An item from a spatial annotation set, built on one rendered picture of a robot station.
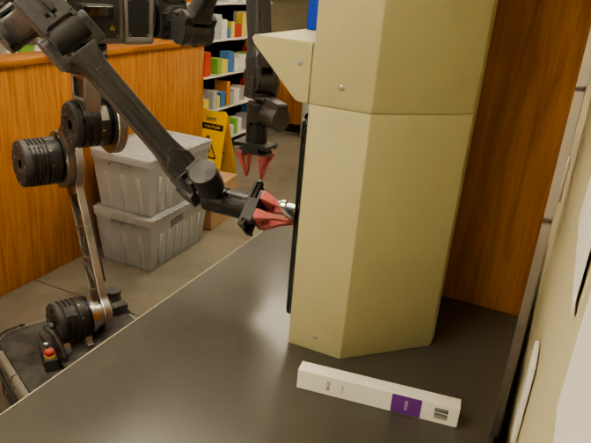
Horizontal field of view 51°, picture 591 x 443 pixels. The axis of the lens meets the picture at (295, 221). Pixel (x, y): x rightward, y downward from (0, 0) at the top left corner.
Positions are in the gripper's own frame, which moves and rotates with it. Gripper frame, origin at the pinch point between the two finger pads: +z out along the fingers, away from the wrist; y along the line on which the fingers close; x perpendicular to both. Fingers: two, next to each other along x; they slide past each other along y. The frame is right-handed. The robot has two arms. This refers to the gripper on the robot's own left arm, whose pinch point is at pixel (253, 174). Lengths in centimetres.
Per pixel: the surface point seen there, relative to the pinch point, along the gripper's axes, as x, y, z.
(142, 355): -64, 13, 15
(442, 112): -36, 54, -32
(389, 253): -41, 49, -6
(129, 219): 105, -127, 81
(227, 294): -35.9, 13.7, 15.6
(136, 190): 107, -124, 64
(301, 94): -46, 32, -33
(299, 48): -46, 31, -40
